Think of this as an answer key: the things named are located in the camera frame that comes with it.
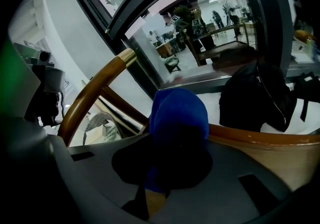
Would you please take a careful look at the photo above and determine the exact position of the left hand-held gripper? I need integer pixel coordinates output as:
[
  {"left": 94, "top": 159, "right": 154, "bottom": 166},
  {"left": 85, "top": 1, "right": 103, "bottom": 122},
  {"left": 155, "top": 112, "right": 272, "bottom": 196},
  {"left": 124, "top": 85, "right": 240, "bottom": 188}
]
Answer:
[{"left": 0, "top": 40, "right": 67, "bottom": 127}]

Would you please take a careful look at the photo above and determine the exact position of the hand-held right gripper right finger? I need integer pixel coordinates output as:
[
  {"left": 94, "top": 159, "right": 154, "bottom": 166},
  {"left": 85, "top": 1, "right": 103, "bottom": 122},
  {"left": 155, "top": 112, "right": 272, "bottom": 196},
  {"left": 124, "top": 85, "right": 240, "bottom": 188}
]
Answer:
[{"left": 149, "top": 140, "right": 292, "bottom": 224}]

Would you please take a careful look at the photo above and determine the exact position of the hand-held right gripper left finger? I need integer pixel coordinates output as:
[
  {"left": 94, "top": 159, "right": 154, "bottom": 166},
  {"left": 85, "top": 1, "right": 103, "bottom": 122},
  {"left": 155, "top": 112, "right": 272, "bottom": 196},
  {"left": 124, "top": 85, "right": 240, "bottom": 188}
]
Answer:
[{"left": 50, "top": 134, "right": 154, "bottom": 224}]

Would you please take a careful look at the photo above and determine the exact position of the blue cloth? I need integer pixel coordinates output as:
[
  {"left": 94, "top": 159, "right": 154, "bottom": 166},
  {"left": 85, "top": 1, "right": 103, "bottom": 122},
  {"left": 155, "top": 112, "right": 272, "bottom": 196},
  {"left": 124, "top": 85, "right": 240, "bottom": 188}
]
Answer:
[{"left": 143, "top": 88, "right": 210, "bottom": 194}]

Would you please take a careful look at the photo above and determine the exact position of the green knitted blanket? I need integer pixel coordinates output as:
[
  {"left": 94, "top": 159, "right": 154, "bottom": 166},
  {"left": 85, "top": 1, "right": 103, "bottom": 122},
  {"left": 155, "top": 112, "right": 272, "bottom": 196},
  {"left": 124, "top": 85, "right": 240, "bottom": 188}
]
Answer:
[{"left": 83, "top": 112, "right": 123, "bottom": 144}]

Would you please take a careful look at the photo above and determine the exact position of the black backpack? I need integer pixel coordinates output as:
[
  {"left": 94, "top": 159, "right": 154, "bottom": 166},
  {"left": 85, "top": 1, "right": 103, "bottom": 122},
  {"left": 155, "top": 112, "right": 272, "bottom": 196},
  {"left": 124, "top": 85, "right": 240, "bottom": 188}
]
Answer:
[{"left": 218, "top": 45, "right": 298, "bottom": 133}]

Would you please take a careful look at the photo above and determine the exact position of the black window frame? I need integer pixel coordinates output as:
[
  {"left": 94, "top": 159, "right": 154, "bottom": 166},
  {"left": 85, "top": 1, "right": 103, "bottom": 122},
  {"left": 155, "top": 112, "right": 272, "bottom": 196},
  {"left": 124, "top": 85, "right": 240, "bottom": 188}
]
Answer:
[{"left": 59, "top": 0, "right": 296, "bottom": 99}]

